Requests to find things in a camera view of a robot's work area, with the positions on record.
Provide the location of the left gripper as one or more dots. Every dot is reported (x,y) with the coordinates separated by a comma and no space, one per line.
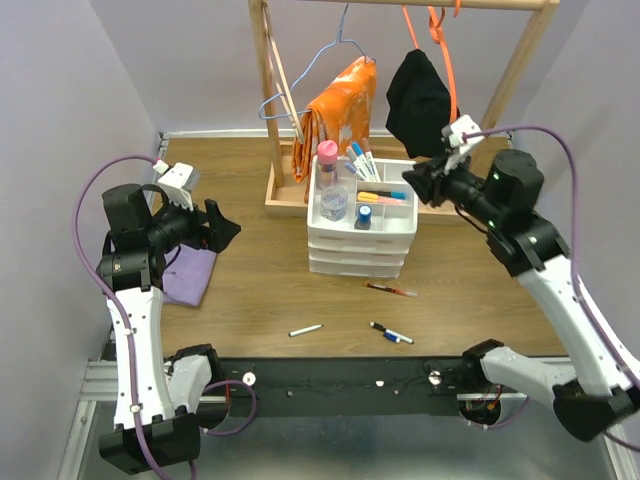
(221,230)

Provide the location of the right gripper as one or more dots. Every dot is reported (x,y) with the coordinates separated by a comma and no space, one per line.
(441,180)

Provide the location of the black teal highlighter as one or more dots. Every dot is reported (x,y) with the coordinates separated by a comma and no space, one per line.
(391,194)

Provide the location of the yellow pink highlighter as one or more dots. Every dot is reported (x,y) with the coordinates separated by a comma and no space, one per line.
(369,197)

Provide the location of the blue lid small jar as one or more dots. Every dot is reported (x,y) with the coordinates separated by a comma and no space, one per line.
(363,219)

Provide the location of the blue cap white marker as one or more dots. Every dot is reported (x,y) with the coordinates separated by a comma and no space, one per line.
(364,162)

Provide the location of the lavender cap white marker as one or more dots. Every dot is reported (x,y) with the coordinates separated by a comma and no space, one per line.
(351,168)

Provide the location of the clear paperclip jar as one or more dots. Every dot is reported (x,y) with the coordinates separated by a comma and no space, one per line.
(333,203)

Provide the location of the pink lid pen tube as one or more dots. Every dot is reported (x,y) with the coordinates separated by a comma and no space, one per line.
(327,155)

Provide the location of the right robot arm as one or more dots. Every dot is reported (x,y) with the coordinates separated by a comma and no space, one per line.
(594,394)

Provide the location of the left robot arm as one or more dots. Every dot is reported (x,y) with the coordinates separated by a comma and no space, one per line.
(156,424)

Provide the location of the purple folded cloth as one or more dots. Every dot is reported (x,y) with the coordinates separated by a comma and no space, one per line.
(187,275)

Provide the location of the white drawer organizer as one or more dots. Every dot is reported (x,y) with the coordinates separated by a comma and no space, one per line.
(337,248)

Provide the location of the black garment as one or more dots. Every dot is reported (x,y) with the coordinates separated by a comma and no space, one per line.
(419,106)

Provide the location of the orange patterned cloth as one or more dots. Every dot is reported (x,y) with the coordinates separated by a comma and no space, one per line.
(341,113)

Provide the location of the red clear pen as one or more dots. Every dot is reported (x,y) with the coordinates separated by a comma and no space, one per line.
(390,289)

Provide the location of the small white black-tip pen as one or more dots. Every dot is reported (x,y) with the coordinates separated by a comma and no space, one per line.
(305,330)

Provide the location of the small blue cap piece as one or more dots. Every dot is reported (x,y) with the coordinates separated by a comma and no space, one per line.
(391,337)

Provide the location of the black white thin marker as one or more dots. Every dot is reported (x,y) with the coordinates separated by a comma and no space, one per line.
(383,329)

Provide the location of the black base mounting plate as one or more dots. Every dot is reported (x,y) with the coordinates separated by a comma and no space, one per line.
(367,386)

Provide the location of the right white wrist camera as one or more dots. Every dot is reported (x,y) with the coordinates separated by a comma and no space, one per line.
(460,138)

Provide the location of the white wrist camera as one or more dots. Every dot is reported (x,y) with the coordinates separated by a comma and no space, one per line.
(460,138)
(178,182)

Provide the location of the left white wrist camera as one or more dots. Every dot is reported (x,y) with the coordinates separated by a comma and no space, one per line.
(178,182)

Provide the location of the blue wire hanger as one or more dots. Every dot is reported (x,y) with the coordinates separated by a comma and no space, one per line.
(339,39)

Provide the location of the aluminium frame rail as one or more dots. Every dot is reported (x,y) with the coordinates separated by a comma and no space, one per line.
(100,379)

